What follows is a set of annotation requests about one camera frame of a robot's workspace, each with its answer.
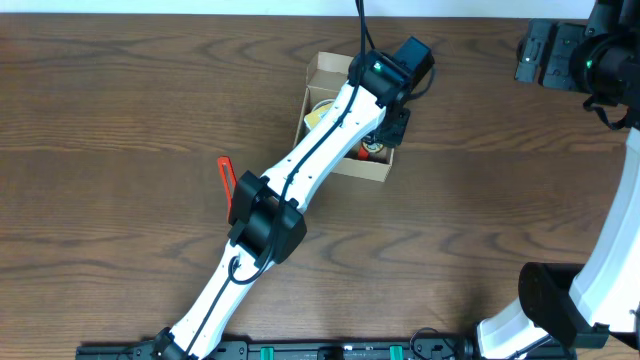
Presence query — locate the black gold correction tape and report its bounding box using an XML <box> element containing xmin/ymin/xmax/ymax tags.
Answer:
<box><xmin>361</xmin><ymin>141</ymin><xmax>385</xmax><ymax>153</ymax></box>

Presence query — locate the white tape roll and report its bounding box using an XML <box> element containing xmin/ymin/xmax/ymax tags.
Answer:
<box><xmin>311</xmin><ymin>99</ymin><xmax>334</xmax><ymax>118</ymax></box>

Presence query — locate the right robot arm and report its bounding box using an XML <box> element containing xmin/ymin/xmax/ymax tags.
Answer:
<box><xmin>464</xmin><ymin>75</ymin><xmax>639</xmax><ymax>359</ymax></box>

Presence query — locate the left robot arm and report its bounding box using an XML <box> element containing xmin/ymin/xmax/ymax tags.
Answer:
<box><xmin>151</xmin><ymin>37</ymin><xmax>435</xmax><ymax>359</ymax></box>

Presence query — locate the open cardboard box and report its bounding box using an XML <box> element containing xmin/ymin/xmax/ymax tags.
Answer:
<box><xmin>293</xmin><ymin>52</ymin><xmax>394</xmax><ymax>182</ymax></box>

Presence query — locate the orange utility knife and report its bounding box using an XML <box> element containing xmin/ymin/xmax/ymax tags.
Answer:
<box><xmin>217</xmin><ymin>156</ymin><xmax>237</xmax><ymax>221</ymax></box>

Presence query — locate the left black cable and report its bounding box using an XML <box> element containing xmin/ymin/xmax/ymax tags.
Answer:
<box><xmin>117</xmin><ymin>0</ymin><xmax>381</xmax><ymax>360</ymax></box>

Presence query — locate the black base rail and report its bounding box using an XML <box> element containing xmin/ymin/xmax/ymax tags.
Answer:
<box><xmin>75</xmin><ymin>327</ymin><xmax>578</xmax><ymax>360</ymax></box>

